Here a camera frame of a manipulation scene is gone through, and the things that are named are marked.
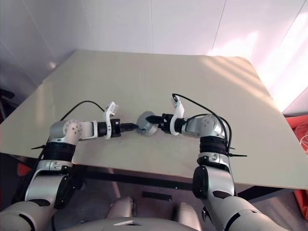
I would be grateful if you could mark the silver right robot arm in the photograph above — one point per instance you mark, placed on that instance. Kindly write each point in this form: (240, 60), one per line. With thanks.
(209, 125)

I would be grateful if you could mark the silver robot leg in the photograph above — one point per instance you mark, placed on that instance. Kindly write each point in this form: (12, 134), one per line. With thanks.
(122, 207)
(186, 213)

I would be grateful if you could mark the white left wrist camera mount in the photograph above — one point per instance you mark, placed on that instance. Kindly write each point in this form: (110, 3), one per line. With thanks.
(108, 115)

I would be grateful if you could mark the red crate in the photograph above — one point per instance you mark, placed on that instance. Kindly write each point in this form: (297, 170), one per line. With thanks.
(22, 170)

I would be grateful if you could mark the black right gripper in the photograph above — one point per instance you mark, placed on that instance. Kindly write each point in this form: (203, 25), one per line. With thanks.
(166, 124)

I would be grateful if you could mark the silver right robot leg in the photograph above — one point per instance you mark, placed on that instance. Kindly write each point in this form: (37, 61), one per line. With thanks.
(186, 213)

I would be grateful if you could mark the silver left robot leg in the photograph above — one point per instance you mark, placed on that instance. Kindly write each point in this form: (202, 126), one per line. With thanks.
(122, 207)

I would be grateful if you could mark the red bin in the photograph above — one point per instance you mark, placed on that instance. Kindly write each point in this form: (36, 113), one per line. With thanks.
(294, 122)

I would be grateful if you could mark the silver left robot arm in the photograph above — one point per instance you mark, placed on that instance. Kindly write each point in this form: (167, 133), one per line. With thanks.
(69, 131)

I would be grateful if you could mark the black table frame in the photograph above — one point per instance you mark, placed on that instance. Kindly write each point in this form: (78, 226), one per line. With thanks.
(144, 179)

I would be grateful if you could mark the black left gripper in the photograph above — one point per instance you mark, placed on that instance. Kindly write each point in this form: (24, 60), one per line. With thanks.
(116, 128)

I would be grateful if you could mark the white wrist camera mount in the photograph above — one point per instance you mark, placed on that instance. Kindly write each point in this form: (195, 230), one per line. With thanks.
(108, 115)
(178, 110)

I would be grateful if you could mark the silver robot torso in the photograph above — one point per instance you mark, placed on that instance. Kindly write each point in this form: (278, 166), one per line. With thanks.
(125, 225)

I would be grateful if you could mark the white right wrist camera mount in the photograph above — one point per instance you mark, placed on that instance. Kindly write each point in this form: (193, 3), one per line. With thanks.
(178, 110)

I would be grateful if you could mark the grey motor rotor disc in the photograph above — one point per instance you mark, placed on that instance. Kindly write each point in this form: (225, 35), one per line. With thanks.
(143, 119)

